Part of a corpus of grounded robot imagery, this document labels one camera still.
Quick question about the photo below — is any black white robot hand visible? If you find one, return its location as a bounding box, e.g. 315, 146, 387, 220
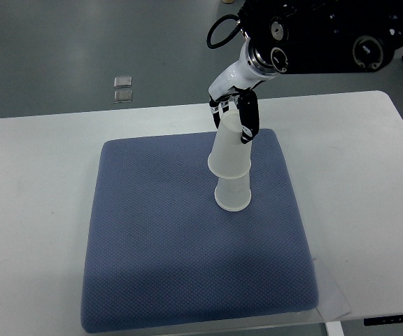
208, 39, 277, 144

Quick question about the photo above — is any white paper cup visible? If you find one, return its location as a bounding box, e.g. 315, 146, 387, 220
208, 109, 252, 179
214, 172, 252, 212

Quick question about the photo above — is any white paper cup on pad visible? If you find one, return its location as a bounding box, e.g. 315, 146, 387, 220
214, 172, 252, 212

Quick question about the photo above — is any upper metal floor plate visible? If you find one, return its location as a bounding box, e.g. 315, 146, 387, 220
113, 75, 132, 88

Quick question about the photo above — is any metal floor plate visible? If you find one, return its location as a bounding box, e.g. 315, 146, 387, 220
113, 75, 132, 88
114, 90, 133, 104

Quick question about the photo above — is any lower metal floor plate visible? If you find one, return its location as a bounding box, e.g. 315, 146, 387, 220
114, 90, 133, 104

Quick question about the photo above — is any blue quilted cushion pad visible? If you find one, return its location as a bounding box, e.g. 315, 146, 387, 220
81, 129, 318, 333

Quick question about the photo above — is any white paper sheet under pad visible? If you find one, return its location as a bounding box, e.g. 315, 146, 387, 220
313, 259, 351, 322

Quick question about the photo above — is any black table control panel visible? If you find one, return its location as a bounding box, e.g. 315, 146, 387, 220
363, 315, 403, 326

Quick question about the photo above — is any black cable loop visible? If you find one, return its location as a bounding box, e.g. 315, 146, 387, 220
206, 13, 248, 50

